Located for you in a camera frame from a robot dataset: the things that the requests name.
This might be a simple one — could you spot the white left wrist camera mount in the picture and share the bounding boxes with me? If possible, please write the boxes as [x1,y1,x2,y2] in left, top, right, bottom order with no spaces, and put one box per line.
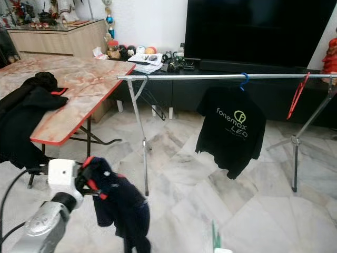
[47,158,80,200]

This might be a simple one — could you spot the marble folding table red edge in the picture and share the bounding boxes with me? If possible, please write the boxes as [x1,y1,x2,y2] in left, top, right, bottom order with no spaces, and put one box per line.
[0,55,136,189]

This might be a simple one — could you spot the black pot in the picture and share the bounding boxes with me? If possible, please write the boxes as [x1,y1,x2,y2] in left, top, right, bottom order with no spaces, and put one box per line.
[38,5,56,26]

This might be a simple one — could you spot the trophy with blue ball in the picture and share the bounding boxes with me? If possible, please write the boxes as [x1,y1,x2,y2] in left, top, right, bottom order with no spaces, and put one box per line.
[103,0,116,40]

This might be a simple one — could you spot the stack of white papers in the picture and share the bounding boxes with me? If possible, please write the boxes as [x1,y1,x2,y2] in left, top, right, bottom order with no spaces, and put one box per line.
[129,53,164,73]

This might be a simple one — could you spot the black plush toys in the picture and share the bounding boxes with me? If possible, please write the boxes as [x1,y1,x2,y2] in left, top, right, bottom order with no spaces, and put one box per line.
[118,46,136,60]

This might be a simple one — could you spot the small red flat item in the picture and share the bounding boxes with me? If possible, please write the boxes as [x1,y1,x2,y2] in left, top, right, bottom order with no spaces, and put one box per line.
[50,87,69,96]

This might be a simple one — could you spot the black fonemax t-shirt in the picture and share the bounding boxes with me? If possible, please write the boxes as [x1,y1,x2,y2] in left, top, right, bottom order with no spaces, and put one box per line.
[195,86,267,180]

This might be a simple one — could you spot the red flower ornament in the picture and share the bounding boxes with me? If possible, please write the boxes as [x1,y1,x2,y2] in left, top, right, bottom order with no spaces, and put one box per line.
[8,0,32,27]

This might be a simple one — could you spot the silver clothes rack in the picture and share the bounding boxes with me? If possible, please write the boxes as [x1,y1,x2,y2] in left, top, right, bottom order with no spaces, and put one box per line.
[117,73,337,197]

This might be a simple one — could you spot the green plastic hanger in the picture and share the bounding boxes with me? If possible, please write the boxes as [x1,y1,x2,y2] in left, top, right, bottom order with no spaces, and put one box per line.
[211,220,223,251]

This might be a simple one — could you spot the black clothes pile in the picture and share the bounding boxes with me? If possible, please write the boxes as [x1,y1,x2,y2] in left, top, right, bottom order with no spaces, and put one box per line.
[0,71,69,170]

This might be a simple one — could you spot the white figurine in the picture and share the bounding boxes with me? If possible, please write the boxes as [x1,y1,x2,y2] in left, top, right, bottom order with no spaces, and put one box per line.
[55,0,82,23]

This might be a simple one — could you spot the blue plastic hanger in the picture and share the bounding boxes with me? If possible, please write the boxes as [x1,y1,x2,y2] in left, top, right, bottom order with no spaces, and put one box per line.
[239,72,250,91]

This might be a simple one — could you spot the black soundbar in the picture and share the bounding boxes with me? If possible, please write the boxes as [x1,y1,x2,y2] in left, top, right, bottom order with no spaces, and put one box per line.
[199,59,303,74]

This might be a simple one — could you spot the red plastic hanger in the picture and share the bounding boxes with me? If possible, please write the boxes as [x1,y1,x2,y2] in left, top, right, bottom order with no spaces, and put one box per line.
[286,72,311,120]

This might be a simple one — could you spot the light wooden box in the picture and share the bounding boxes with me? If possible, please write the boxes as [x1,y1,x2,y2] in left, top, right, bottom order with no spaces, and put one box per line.
[88,98,112,123]

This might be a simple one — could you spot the pink white tissue box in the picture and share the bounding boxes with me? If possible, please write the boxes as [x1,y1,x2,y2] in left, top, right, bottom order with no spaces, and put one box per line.
[92,46,108,60]

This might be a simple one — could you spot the navy shirt with red stripe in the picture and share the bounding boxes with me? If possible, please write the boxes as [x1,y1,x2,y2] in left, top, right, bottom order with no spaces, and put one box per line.
[76,156,152,253]

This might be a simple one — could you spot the light wooden sideboard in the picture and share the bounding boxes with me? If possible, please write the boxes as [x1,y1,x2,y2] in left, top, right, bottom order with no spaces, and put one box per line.
[8,20,108,57]

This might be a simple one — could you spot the black flat television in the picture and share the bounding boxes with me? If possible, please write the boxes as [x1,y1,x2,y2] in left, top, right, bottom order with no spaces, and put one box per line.
[184,0,337,69]

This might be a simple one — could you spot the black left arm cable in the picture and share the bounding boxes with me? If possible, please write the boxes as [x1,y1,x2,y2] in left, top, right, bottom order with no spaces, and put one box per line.
[0,164,49,246]

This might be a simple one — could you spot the black TV cabinet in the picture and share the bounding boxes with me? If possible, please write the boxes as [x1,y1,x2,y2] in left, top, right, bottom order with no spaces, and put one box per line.
[103,53,337,127]

